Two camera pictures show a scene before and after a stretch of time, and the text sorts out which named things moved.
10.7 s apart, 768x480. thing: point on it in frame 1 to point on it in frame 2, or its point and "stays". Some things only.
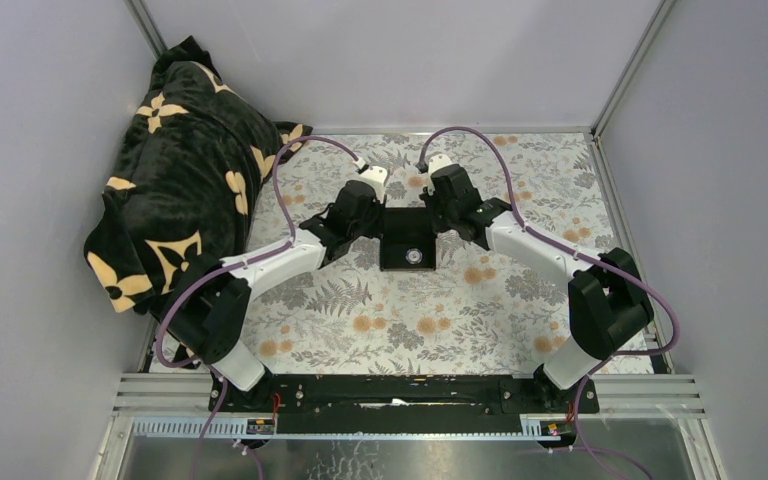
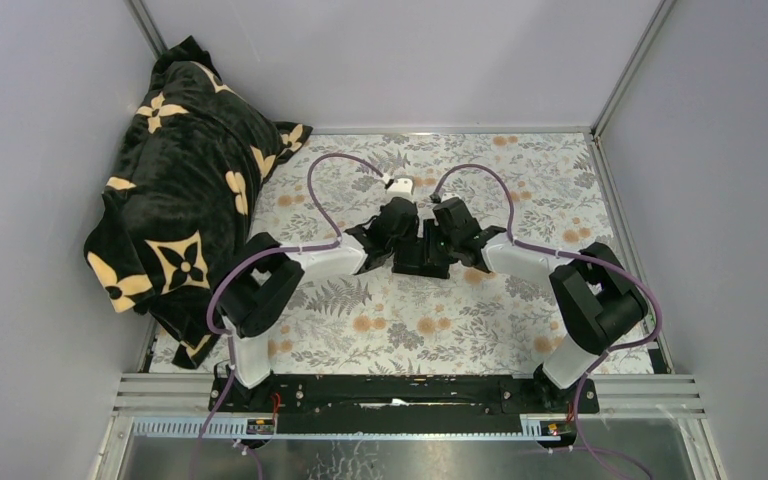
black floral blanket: x=185 y=180 stays
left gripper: x=377 y=207 to x=410 y=230
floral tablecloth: x=481 y=309 stays
